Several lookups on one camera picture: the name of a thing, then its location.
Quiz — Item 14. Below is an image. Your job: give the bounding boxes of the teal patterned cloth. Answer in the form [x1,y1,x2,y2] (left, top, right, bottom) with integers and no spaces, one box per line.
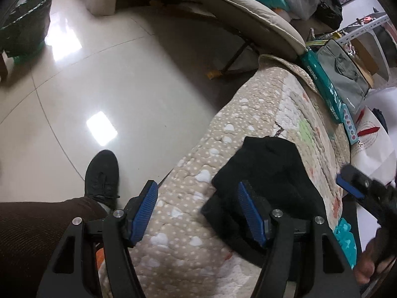
[334,217,357,269]

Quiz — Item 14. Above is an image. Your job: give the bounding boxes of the teal long cardboard box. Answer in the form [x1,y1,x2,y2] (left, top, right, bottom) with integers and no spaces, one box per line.
[299,49,344,123]

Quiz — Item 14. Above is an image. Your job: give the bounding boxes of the beige cushioned folding chair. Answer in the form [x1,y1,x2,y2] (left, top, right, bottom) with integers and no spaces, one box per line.
[197,0,308,79]

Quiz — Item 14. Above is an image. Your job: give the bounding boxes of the white metal shelf rack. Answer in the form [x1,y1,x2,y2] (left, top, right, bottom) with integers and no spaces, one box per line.
[336,12,396,88]

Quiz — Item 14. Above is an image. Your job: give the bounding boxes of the grey fabric bag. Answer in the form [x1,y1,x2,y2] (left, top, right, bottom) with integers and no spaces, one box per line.
[316,39,369,116]

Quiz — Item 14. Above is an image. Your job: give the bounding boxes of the black shoe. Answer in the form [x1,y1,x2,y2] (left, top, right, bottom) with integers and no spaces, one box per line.
[85,149,119,211]

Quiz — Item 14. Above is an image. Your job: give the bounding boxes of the white paper bag red print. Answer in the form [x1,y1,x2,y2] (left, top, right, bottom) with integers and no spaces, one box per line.
[351,106,396,185]

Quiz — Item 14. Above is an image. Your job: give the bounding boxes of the green waste basket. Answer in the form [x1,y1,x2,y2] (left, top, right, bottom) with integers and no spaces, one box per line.
[1,0,52,63]

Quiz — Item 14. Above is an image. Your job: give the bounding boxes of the person's right hand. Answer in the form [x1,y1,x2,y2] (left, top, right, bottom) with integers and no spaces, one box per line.
[353,228,395,285]

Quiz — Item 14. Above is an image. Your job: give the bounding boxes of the small blue box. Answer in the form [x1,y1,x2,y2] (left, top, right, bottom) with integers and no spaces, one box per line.
[340,104,359,145]

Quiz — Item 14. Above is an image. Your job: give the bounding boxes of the patterned quilted bed cover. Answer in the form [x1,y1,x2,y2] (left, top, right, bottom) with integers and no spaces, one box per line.
[98,54,351,298]

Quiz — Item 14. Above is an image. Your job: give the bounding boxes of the black pants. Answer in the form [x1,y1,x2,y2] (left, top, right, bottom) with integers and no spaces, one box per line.
[201,137,326,266]

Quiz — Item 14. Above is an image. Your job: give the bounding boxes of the dark brown trouser leg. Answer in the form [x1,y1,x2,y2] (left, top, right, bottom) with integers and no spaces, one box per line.
[1,197,110,297]

